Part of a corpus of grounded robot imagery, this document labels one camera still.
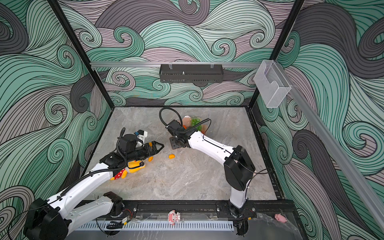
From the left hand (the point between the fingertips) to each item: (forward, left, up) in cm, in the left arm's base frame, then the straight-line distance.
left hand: (160, 147), depth 78 cm
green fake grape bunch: (+27, -19, -10) cm, 34 cm away
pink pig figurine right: (-29, -60, -13) cm, 68 cm away
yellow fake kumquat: (+3, -5, -17) cm, 17 cm away
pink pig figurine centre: (-30, -9, -13) cm, 33 cm away
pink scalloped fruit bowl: (+28, -14, -10) cm, 32 cm away
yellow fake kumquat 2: (-8, +3, +3) cm, 9 cm away
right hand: (+6, -8, -4) cm, 11 cm away
